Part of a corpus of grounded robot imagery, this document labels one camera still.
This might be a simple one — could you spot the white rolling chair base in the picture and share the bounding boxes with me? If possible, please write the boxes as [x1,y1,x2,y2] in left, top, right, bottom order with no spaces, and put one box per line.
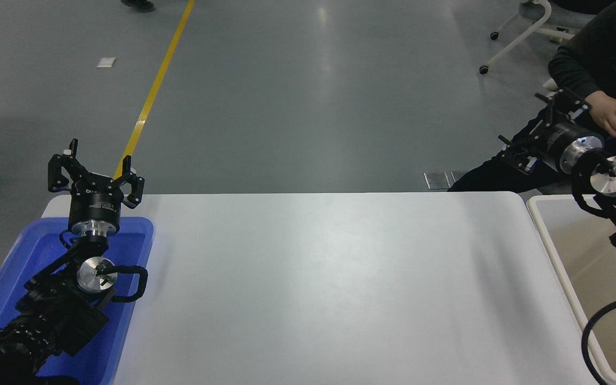
[479,0,581,75]

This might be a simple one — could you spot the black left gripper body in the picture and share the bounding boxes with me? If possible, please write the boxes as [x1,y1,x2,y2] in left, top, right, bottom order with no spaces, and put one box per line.
[67,175,125,235]

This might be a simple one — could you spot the person's right hand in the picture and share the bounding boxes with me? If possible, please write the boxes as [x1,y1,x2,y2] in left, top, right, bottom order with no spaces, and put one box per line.
[583,90,616,141]

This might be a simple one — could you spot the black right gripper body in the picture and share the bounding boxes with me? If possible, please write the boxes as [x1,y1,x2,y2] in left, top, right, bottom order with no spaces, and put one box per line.
[542,121,588,171]

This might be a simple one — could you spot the person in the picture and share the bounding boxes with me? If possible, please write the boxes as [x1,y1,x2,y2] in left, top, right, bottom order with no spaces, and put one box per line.
[447,0,616,194]

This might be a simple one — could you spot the blue plastic tray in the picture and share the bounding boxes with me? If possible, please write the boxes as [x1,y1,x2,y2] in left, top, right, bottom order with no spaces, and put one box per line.
[0,215,155,385]

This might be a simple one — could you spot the large pale bin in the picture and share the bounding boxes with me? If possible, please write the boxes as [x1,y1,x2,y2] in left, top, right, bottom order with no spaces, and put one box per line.
[526,195,616,385]

